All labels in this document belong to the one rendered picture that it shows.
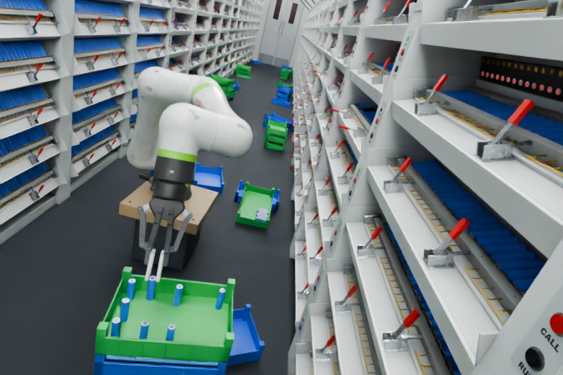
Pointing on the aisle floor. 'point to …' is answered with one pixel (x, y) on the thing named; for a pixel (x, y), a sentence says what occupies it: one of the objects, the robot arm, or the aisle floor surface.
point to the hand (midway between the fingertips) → (155, 264)
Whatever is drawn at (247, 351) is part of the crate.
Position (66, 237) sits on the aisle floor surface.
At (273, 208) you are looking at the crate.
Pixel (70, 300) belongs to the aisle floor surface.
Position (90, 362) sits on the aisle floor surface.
